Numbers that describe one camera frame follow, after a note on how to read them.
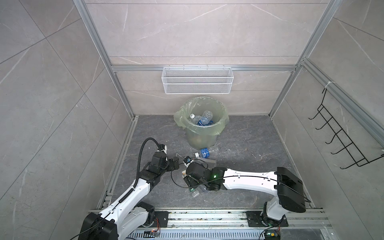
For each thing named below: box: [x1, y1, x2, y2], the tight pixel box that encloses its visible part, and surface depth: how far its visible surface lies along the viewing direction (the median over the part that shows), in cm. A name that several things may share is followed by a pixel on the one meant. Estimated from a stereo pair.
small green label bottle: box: [189, 187, 200, 198], surface depth 81 cm
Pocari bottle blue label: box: [197, 110, 213, 127], surface depth 90 cm
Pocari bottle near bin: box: [194, 148, 211, 158], surface depth 95 cm
